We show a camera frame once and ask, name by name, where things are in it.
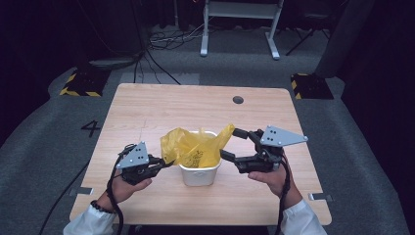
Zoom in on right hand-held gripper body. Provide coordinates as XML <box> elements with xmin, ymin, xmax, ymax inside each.
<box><xmin>235</xmin><ymin>124</ymin><xmax>309</xmax><ymax>174</ymax></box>

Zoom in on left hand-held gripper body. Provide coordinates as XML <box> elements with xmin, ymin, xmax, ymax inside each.
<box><xmin>115</xmin><ymin>140</ymin><xmax>164</xmax><ymax>186</ymax></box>

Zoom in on yellow plastic bag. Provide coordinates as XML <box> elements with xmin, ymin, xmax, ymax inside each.
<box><xmin>160</xmin><ymin>122</ymin><xmax>236</xmax><ymax>169</ymax></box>

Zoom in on white plastic bin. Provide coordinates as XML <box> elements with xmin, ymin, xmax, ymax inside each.
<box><xmin>178</xmin><ymin>130</ymin><xmax>223</xmax><ymax>188</ymax></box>

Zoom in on person's left hand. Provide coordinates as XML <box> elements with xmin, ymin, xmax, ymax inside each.
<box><xmin>95</xmin><ymin>171</ymin><xmax>154</xmax><ymax>213</ymax></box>

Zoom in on person's right hand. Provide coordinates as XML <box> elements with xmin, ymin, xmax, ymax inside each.
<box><xmin>248</xmin><ymin>159</ymin><xmax>303</xmax><ymax>211</ymax></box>

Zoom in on grey metal table foot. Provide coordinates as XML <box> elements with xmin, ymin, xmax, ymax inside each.
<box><xmin>307</xmin><ymin>192</ymin><xmax>334</xmax><ymax>202</ymax></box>
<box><xmin>69</xmin><ymin>186</ymin><xmax>95</xmax><ymax>197</ymax></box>

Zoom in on person's left white sleeve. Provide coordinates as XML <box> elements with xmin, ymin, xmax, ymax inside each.
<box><xmin>62</xmin><ymin>204</ymin><xmax>118</xmax><ymax>235</ymax></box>

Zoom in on person's white sleeve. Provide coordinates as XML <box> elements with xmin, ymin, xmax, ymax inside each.
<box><xmin>280</xmin><ymin>199</ymin><xmax>329</xmax><ymax>235</ymax></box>
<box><xmin>62</xmin><ymin>204</ymin><xmax>118</xmax><ymax>235</ymax></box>

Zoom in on person's right white sleeve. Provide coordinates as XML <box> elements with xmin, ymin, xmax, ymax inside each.
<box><xmin>280</xmin><ymin>199</ymin><xmax>329</xmax><ymax>235</ymax></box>

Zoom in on dark flat stand base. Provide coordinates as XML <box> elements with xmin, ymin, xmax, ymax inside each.
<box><xmin>87</xmin><ymin>52</ymin><xmax>145</xmax><ymax>71</ymax></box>

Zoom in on black tripod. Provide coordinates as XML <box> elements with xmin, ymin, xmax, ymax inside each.
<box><xmin>285</xmin><ymin>27</ymin><xmax>331</xmax><ymax>57</ymax></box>

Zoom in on grey column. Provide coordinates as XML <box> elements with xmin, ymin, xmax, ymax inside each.
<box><xmin>314</xmin><ymin>0</ymin><xmax>377</xmax><ymax>79</ymax></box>

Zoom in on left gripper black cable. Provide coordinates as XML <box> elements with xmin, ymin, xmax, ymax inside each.
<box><xmin>105</xmin><ymin>143</ymin><xmax>138</xmax><ymax>235</ymax></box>

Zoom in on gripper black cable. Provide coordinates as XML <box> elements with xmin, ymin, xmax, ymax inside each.
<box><xmin>105</xmin><ymin>143</ymin><xmax>138</xmax><ymax>235</ymax></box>
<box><xmin>275</xmin><ymin>155</ymin><xmax>294</xmax><ymax>235</ymax></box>

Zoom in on black bead bracelet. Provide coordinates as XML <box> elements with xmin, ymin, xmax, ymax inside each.
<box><xmin>90</xmin><ymin>199</ymin><xmax>115</xmax><ymax>215</ymax></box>

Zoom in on black yellow striped base plate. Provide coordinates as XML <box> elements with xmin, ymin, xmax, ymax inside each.
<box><xmin>290</xmin><ymin>72</ymin><xmax>335</xmax><ymax>101</ymax></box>
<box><xmin>59</xmin><ymin>69</ymin><xmax>111</xmax><ymax>98</ymax></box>

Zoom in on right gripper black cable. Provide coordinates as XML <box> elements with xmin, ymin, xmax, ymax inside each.
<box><xmin>275</xmin><ymin>155</ymin><xmax>294</xmax><ymax>235</ymax></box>

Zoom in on black floor cable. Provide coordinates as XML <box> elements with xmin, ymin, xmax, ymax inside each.
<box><xmin>38</xmin><ymin>161</ymin><xmax>91</xmax><ymax>235</ymax></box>

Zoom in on tangle of floor cables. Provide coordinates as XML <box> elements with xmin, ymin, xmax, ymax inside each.
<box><xmin>148</xmin><ymin>23</ymin><xmax>209</xmax><ymax>52</ymax></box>

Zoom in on white desk frame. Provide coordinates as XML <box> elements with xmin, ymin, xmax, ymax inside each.
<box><xmin>199</xmin><ymin>0</ymin><xmax>285</xmax><ymax>61</ymax></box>

